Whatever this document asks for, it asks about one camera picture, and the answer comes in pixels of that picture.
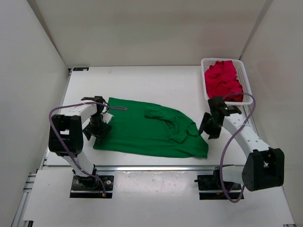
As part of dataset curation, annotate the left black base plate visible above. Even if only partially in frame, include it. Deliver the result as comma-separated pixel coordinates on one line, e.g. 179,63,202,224
70,175,114,199

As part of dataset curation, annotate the white plastic basket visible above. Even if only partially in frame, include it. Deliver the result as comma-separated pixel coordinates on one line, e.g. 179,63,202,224
201,58,253,105

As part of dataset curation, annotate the aluminium frame rail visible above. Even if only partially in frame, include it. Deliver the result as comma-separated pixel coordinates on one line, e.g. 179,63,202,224
39,165,269,172

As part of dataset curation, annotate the dark label sticker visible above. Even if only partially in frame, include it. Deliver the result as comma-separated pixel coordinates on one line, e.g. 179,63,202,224
73,67,89,71

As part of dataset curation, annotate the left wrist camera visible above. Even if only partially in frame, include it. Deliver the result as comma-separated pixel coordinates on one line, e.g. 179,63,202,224
101,113,114,124

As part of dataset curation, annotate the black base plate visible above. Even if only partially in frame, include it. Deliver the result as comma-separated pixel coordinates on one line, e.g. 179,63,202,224
194,175,242,201
70,175,114,199

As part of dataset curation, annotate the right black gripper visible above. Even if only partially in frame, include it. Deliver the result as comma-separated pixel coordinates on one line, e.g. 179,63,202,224
198,112,222,140

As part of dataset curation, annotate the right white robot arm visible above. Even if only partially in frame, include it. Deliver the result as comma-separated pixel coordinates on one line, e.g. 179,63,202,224
199,96,285,192

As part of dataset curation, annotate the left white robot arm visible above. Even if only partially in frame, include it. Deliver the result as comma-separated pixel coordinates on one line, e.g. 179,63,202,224
48,96,113,190

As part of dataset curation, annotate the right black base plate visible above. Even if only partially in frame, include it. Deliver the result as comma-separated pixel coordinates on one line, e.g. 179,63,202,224
194,175,242,201

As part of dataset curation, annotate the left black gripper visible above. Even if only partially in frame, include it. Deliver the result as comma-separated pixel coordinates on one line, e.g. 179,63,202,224
82,113,112,145

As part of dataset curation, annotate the green t shirt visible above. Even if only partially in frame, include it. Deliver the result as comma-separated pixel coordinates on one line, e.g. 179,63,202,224
93,97,208,158

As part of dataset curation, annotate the red t shirt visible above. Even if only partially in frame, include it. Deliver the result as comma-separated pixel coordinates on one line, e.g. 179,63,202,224
205,61,244,102

